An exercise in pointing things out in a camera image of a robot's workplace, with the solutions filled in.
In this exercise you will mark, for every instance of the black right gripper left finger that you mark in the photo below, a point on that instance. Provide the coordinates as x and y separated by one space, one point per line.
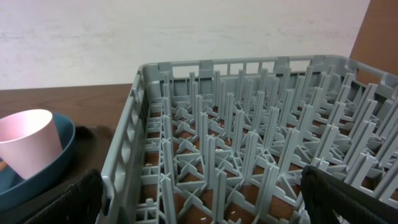
79 204

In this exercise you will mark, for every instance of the wooden chopstick left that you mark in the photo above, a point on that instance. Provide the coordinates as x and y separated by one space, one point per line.
3 165

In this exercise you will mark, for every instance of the dark blue plate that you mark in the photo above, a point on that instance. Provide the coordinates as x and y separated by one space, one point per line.
15 190

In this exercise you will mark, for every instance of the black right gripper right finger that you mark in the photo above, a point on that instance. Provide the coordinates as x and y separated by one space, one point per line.
326 197

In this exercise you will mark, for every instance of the grey dishwasher rack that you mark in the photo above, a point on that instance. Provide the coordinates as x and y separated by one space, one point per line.
219 141

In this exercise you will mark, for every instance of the pink cup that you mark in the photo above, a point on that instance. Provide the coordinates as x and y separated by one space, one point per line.
29 141

